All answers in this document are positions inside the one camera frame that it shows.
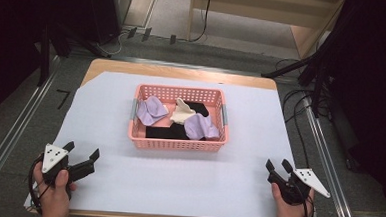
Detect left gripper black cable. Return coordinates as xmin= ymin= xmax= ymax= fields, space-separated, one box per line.
xmin=25 ymin=153 xmax=56 ymax=215

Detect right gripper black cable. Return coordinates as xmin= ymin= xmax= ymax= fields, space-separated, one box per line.
xmin=299 ymin=190 xmax=317 ymax=217

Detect metal floor rail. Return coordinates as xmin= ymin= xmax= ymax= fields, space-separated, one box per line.
xmin=296 ymin=93 xmax=366 ymax=217
xmin=70 ymin=50 xmax=310 ymax=84
xmin=0 ymin=51 xmax=62 ymax=212

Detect black hanging cable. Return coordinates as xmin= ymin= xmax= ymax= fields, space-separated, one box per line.
xmin=188 ymin=0 xmax=213 ymax=44

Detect person's left hand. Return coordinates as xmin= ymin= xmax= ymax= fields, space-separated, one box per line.
xmin=30 ymin=160 xmax=79 ymax=217

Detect purple sock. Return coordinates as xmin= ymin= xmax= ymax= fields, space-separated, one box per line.
xmin=135 ymin=95 xmax=172 ymax=128
xmin=182 ymin=112 xmax=222 ymax=142

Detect black sock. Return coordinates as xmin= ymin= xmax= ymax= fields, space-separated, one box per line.
xmin=184 ymin=101 xmax=211 ymax=118
xmin=144 ymin=120 xmax=192 ymax=141

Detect white paper sheet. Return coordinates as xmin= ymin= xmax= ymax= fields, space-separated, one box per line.
xmin=23 ymin=67 xmax=301 ymax=217

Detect cream sock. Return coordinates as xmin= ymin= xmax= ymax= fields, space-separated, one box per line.
xmin=169 ymin=96 xmax=198 ymax=126

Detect wooden shelf unit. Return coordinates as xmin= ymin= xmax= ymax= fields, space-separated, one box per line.
xmin=185 ymin=0 xmax=347 ymax=62

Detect black tripod stand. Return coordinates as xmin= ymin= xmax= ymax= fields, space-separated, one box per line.
xmin=259 ymin=11 xmax=350 ymax=120

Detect person's right hand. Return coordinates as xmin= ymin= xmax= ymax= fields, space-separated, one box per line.
xmin=269 ymin=182 xmax=316 ymax=217

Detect pink plastic basket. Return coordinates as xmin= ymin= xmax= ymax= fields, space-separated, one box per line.
xmin=127 ymin=82 xmax=232 ymax=154

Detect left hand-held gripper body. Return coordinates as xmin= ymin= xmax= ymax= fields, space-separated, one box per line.
xmin=40 ymin=143 xmax=90 ymax=188

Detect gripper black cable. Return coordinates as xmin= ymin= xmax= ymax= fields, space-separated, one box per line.
xmin=25 ymin=153 xmax=56 ymax=215
xmin=299 ymin=190 xmax=317 ymax=217

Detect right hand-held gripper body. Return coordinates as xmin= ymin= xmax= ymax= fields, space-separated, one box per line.
xmin=266 ymin=166 xmax=333 ymax=208

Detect black floor cables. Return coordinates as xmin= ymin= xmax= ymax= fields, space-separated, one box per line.
xmin=269 ymin=57 xmax=338 ymax=170

